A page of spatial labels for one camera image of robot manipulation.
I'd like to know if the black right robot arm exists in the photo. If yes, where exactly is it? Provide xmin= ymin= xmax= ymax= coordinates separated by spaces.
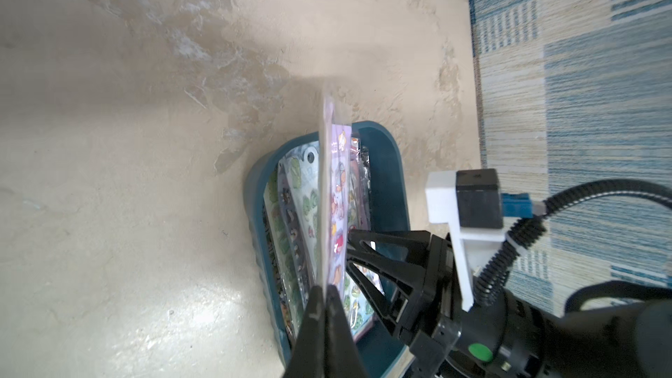
xmin=346 ymin=229 xmax=671 ymax=377

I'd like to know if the black corrugated cable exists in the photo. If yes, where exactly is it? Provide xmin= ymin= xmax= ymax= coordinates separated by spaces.
xmin=471 ymin=177 xmax=672 ymax=308

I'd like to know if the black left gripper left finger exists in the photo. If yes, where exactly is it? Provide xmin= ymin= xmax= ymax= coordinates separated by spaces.
xmin=283 ymin=286 xmax=326 ymax=378

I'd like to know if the teal plastic storage box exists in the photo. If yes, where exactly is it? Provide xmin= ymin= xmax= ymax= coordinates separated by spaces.
xmin=243 ymin=121 xmax=411 ymax=377

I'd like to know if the green dinosaur sticker sheet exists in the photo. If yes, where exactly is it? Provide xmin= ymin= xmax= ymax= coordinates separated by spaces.
xmin=278 ymin=141 xmax=320 ymax=292

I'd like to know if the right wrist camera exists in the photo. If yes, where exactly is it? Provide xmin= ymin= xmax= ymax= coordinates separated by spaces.
xmin=425 ymin=169 xmax=546 ymax=312

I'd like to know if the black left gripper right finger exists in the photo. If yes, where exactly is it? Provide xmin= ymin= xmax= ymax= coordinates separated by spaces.
xmin=325 ymin=285 xmax=368 ymax=378

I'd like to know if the panda sticker sheet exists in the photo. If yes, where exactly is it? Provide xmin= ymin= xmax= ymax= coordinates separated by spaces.
xmin=264 ymin=169 xmax=304 ymax=344

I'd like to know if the purple sticker sheet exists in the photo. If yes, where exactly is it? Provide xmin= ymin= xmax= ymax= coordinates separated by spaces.
xmin=318 ymin=93 xmax=352 ymax=294

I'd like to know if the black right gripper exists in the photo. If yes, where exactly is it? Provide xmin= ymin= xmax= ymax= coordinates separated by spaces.
xmin=346 ymin=229 xmax=551 ymax=377

